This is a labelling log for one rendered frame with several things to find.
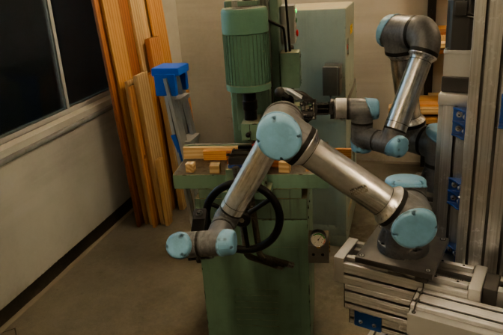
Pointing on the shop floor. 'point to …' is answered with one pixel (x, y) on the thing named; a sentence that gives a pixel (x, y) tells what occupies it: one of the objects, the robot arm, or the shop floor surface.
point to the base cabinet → (263, 285)
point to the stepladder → (177, 113)
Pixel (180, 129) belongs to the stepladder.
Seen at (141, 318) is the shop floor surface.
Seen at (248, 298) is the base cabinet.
